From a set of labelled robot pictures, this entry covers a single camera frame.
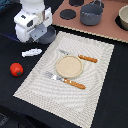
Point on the black stove burner back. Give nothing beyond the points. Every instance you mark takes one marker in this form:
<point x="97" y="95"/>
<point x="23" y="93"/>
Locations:
<point x="76" y="3"/>

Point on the white woven placemat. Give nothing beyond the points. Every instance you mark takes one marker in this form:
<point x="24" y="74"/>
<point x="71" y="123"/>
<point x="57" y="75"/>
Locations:
<point x="70" y="103"/>

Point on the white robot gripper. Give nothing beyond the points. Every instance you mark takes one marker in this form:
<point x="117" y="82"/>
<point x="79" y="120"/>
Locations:
<point x="32" y="26"/>

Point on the pink toy stove top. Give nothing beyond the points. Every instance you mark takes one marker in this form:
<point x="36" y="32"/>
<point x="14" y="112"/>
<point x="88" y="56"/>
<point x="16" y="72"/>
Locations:
<point x="107" y="27"/>

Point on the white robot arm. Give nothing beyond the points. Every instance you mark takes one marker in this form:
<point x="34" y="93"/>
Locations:
<point x="33" y="6"/>

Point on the knife with wooden handle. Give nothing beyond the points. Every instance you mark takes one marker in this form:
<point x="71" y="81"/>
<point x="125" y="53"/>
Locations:
<point x="80" y="56"/>

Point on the red toy sausage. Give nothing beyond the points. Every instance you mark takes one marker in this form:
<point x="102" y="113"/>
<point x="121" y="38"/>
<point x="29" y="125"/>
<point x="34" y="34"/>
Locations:
<point x="16" y="69"/>

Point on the grey frying pan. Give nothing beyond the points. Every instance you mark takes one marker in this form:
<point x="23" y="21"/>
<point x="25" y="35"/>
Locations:
<point x="49" y="36"/>

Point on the black stove burner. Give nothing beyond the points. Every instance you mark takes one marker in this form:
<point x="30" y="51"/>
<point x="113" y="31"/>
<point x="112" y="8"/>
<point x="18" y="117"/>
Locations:
<point x="67" y="14"/>
<point x="76" y="3"/>

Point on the white toy fish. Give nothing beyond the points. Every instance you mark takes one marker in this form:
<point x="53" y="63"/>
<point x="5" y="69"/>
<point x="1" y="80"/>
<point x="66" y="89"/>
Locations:
<point x="31" y="52"/>

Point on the grey pot on stove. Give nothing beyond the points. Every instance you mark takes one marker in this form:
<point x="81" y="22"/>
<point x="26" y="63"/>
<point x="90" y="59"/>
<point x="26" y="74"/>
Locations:
<point x="90" y="14"/>

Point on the fork with wooden handle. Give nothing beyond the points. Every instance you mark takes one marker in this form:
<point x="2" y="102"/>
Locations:
<point x="67" y="81"/>

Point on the black stove burner front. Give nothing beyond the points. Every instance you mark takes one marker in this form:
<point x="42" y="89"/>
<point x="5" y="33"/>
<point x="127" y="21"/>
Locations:
<point x="67" y="14"/>

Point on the beige round plate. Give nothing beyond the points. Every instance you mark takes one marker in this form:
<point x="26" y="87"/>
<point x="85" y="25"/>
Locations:
<point x="69" y="66"/>

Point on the beige bowl at right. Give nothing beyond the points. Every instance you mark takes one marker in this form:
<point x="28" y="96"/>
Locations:
<point x="123" y="14"/>

